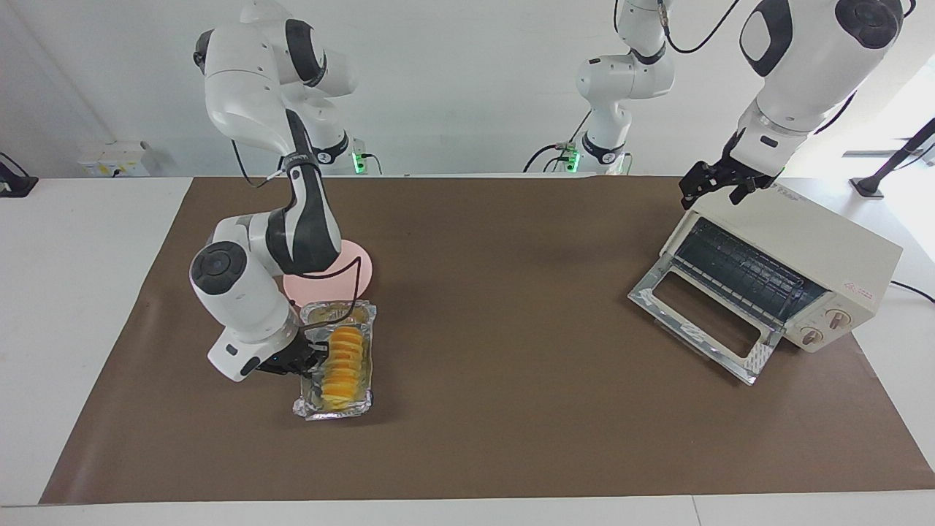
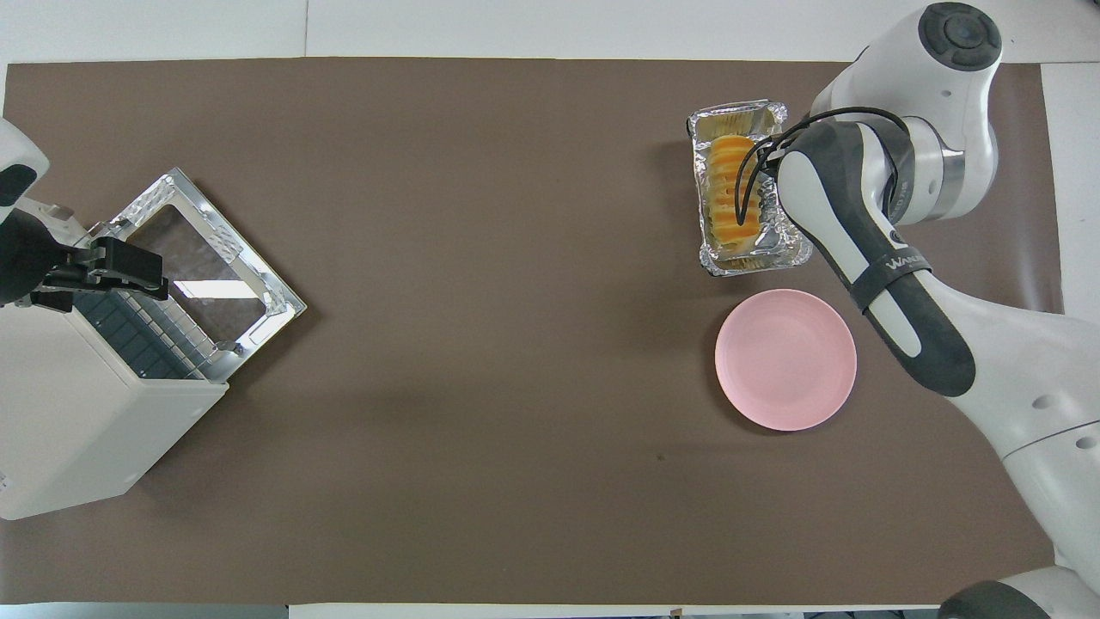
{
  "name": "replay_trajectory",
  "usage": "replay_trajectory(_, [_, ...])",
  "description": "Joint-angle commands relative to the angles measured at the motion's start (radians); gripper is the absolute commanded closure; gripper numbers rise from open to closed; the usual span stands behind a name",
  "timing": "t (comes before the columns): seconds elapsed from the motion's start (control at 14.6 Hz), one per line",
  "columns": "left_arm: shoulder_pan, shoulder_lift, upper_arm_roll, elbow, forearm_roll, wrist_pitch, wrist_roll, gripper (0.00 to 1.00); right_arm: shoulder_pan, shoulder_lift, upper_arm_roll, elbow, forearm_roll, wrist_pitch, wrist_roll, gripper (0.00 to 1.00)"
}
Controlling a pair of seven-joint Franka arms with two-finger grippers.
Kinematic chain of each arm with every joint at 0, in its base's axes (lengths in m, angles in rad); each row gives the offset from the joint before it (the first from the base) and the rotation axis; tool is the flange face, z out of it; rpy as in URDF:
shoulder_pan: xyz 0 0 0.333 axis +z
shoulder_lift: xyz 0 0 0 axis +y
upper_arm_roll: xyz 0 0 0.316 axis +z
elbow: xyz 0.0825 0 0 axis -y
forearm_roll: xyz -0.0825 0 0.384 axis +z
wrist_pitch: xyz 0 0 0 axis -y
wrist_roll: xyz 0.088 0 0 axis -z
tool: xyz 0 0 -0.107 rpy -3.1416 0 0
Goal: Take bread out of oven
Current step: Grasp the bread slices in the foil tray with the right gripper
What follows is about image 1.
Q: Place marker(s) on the cream toaster oven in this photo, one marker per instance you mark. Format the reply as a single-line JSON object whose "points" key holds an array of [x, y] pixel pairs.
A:
{"points": [[811, 234]]}

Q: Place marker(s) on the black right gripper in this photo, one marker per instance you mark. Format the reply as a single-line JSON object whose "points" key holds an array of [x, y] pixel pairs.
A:
{"points": [[292, 361]]}

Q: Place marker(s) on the aluminium foil tray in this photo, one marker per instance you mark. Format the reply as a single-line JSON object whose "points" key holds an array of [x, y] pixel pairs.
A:
{"points": [[369, 343]]}

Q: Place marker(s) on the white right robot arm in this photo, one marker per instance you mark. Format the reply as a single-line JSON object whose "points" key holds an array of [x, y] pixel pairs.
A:
{"points": [[241, 292]]}

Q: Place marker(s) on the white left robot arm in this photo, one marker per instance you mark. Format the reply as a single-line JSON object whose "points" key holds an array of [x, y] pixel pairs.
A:
{"points": [[803, 66]]}

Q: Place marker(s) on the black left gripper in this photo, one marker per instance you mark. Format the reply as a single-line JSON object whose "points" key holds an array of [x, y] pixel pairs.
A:
{"points": [[719, 175]]}

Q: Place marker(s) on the black camera stand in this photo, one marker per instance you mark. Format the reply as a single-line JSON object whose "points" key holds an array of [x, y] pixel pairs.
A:
{"points": [[887, 169]]}

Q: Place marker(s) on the black clamp base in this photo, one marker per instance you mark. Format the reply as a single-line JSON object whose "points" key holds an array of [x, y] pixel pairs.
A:
{"points": [[14, 183]]}

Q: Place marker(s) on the white wall socket box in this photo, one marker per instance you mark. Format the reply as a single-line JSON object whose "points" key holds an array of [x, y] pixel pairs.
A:
{"points": [[113, 159]]}

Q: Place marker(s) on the pink round plate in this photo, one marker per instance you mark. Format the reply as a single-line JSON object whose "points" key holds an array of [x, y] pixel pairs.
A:
{"points": [[361, 267]]}

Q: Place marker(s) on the brown table mat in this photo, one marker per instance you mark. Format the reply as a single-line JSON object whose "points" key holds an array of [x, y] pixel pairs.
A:
{"points": [[511, 424]]}

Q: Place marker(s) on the glass oven door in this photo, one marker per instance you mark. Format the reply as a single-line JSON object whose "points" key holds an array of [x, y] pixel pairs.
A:
{"points": [[657, 299]]}

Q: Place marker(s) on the sliced yellow bread loaf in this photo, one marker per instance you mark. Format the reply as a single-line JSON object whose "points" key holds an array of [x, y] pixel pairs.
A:
{"points": [[343, 372]]}

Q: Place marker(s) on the cream oven knob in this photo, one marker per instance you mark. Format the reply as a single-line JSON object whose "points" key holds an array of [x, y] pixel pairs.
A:
{"points": [[840, 318], [811, 336]]}

